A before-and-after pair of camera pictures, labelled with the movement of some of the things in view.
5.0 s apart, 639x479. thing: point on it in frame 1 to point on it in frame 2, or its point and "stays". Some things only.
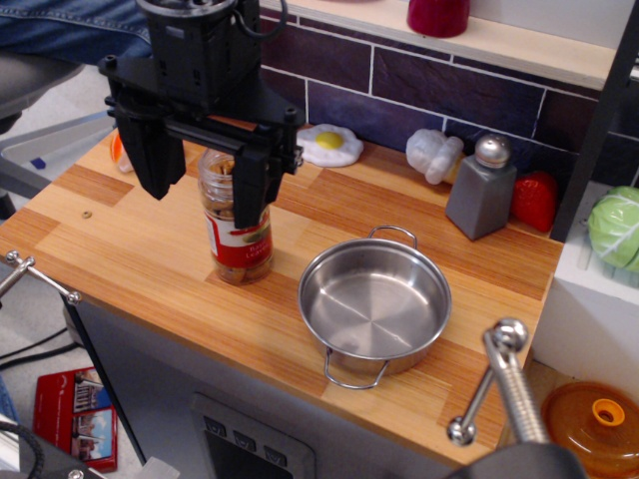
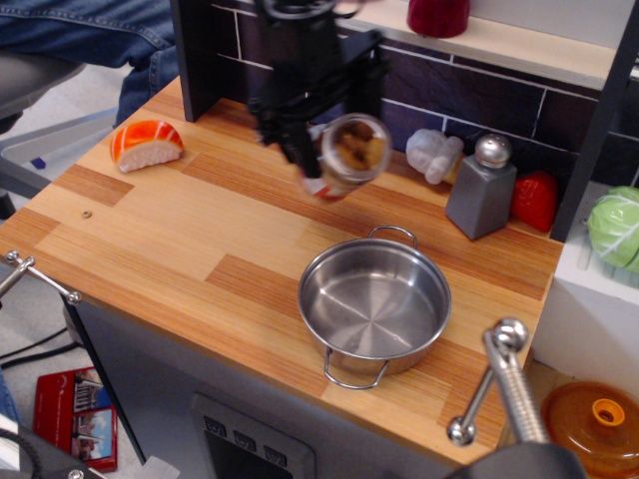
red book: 73,412 stays
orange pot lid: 598,424 stays
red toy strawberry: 534,199 stays
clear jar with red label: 242,255 to 352,150
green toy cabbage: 613,228 stays
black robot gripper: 204,82 to 317,70
